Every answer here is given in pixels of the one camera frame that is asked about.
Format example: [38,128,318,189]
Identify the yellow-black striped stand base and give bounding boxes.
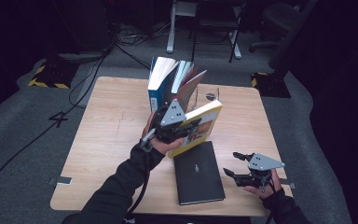
[27,60,79,90]
[251,72,292,99]

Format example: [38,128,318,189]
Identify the clear acrylic book rack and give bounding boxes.
[167,83,222,110]

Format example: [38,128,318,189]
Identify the grey tape strip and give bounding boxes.
[280,178,296,189]
[48,175,73,187]

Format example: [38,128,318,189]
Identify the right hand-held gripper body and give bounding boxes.
[236,152,285,189]

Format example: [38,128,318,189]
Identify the yellow book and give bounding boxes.
[167,99,224,160]

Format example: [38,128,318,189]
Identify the hand-held gripper cable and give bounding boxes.
[122,129,157,224]
[260,172,278,224]

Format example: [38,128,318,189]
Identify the thick blue book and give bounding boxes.
[147,56,180,114]

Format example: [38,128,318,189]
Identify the white desk leg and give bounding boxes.
[228,29,242,60]
[166,0,200,54]

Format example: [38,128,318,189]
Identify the grey flat stand base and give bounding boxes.
[58,50,106,64]

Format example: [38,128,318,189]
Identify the black hardcover book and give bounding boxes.
[172,140,227,206]

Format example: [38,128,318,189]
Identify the black office chair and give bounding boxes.
[249,1,299,54]

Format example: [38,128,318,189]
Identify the dark slanted stand post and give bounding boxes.
[268,0,320,70]

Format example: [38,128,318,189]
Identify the black metal chair frame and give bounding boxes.
[190,0,246,63]

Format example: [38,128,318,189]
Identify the long black floor cable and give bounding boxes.
[0,46,116,203]

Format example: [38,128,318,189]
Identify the dark equipment cabinet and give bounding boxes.
[52,0,119,52]

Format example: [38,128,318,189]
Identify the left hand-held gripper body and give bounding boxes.
[151,99,187,144]

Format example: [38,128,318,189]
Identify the person's right hand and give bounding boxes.
[244,177,282,200]

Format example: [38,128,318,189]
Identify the right hand-held gripper cable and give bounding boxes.
[260,172,278,224]

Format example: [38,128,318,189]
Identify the thin black floor cable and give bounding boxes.
[68,55,106,109]

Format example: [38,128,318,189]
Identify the left hand-held gripper cable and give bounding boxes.
[122,129,157,224]

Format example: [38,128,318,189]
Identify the tangle of floor cables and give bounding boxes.
[117,21,172,45]

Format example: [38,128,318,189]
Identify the person's left hand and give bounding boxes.
[141,113,186,156]

